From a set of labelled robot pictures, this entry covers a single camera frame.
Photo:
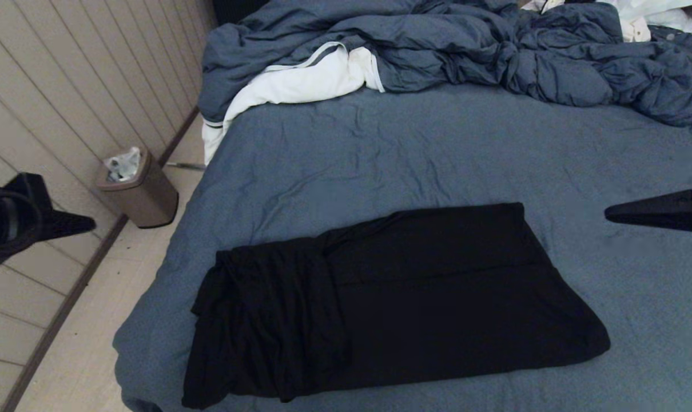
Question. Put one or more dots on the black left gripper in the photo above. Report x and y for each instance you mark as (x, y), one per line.
(6, 223)

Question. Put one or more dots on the black moon print t-shirt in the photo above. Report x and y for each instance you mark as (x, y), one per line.
(409, 315)

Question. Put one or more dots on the brown trash bin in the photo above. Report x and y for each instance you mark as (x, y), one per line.
(146, 200)

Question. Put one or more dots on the white pillow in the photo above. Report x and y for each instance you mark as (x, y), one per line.
(666, 17)

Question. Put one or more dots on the blue bed sheet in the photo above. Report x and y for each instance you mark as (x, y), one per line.
(437, 160)

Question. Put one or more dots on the crumpled blue duvet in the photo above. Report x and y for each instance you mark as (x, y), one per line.
(466, 46)

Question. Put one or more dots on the white garment with grey stripe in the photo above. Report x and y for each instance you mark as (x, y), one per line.
(300, 83)

